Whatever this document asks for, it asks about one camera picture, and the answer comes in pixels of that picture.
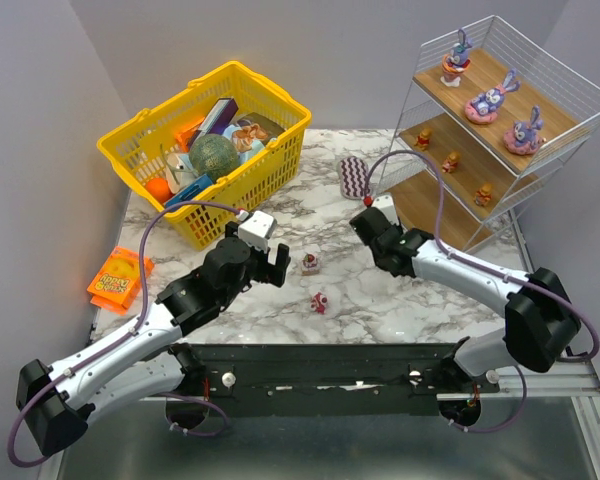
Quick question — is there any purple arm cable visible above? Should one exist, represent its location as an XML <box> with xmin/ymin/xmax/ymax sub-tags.
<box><xmin>362</xmin><ymin>149</ymin><xmax>600</xmax><ymax>362</ymax></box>
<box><xmin>7</xmin><ymin>200</ymin><xmax>249</xmax><ymax>469</ymax></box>

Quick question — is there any orange ball in basket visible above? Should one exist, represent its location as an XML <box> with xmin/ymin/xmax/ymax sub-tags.
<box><xmin>145</xmin><ymin>177</ymin><xmax>173</xmax><ymax>205</ymax></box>

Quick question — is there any orange candy box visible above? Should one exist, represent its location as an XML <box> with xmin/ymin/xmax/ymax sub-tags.
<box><xmin>174</xmin><ymin>117</ymin><xmax>205</xmax><ymax>152</ymax></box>

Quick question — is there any white bag in basket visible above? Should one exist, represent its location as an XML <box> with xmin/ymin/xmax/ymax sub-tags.
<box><xmin>163</xmin><ymin>152</ymin><xmax>198</xmax><ymax>194</ymax></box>

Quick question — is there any orange bear toy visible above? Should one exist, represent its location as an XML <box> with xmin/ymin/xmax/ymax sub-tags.
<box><xmin>414</xmin><ymin>127</ymin><xmax>433</xmax><ymax>151</ymax></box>
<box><xmin>442</xmin><ymin>151</ymin><xmax>461</xmax><ymax>174</ymax></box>
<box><xmin>474</xmin><ymin>183</ymin><xmax>492</xmax><ymax>208</ymax></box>

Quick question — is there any green netted melon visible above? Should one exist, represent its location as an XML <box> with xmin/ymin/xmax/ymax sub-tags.
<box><xmin>189</xmin><ymin>134</ymin><xmax>240</xmax><ymax>182</ymax></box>

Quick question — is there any blue box in basket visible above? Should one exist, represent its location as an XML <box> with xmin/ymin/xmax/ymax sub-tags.
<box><xmin>165</xmin><ymin>174</ymin><xmax>213</xmax><ymax>208</ymax></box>

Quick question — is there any red white clown toy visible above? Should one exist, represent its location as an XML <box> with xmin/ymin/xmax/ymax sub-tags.
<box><xmin>310</xmin><ymin>292</ymin><xmax>328</xmax><ymax>314</ymax></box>

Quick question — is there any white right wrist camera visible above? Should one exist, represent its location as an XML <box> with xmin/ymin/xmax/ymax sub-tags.
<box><xmin>363</xmin><ymin>194</ymin><xmax>401</xmax><ymax>226</ymax></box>

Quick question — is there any purple wavy striped sponge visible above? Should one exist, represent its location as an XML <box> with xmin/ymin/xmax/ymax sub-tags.
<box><xmin>336</xmin><ymin>156</ymin><xmax>368</xmax><ymax>200</ymax></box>

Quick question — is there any white wire wooden shelf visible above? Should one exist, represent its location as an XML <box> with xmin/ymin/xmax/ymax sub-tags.
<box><xmin>379</xmin><ymin>15</ymin><xmax>600</xmax><ymax>250</ymax></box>

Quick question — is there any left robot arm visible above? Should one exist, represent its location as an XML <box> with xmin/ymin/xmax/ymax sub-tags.
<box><xmin>9</xmin><ymin>236</ymin><xmax>290</xmax><ymax>458</ymax></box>

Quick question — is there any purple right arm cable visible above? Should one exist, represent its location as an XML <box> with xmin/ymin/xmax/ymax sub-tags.
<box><xmin>362</xmin><ymin>149</ymin><xmax>600</xmax><ymax>362</ymax></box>

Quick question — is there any small purple bunny toy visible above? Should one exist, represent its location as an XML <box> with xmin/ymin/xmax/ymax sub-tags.
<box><xmin>440</xmin><ymin>28</ymin><xmax>473</xmax><ymax>88</ymax></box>

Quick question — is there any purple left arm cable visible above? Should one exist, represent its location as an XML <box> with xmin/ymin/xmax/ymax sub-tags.
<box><xmin>7</xmin><ymin>200</ymin><xmax>249</xmax><ymax>469</ymax></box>

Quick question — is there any purple bunny donut toy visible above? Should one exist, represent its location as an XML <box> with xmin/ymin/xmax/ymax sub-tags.
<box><xmin>503</xmin><ymin>105</ymin><xmax>547</xmax><ymax>156</ymax></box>

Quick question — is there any strawberry cake toy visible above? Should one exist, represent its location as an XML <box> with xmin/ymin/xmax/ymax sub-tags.
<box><xmin>301</xmin><ymin>253</ymin><xmax>321</xmax><ymax>276</ymax></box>

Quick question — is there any orange scrub daddy box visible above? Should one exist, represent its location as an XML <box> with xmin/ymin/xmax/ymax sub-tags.
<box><xmin>87</xmin><ymin>246</ymin><xmax>141</xmax><ymax>315</ymax></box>

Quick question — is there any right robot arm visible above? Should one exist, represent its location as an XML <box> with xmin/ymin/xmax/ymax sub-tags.
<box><xmin>350</xmin><ymin>207</ymin><xmax>582</xmax><ymax>378</ymax></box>

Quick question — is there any purple box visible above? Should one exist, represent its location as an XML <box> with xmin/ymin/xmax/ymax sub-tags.
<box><xmin>187</xmin><ymin>97</ymin><xmax>238</xmax><ymax>147</ymax></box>

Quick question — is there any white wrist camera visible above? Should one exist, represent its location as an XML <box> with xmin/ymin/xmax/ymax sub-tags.
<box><xmin>363</xmin><ymin>194</ymin><xmax>401</xmax><ymax>226</ymax></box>
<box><xmin>237</xmin><ymin>210</ymin><xmax>277</xmax><ymax>253</ymax></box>

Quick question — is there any chips bag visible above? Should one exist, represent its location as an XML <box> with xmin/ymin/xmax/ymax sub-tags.
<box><xmin>222</xmin><ymin>112</ymin><xmax>285</xmax><ymax>164</ymax></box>

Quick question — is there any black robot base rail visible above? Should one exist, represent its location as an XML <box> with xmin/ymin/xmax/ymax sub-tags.
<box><xmin>124</xmin><ymin>342</ymin><xmax>526</xmax><ymax>431</ymax></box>

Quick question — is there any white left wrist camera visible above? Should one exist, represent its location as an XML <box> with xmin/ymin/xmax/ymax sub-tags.
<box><xmin>237</xmin><ymin>210</ymin><xmax>277</xmax><ymax>253</ymax></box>

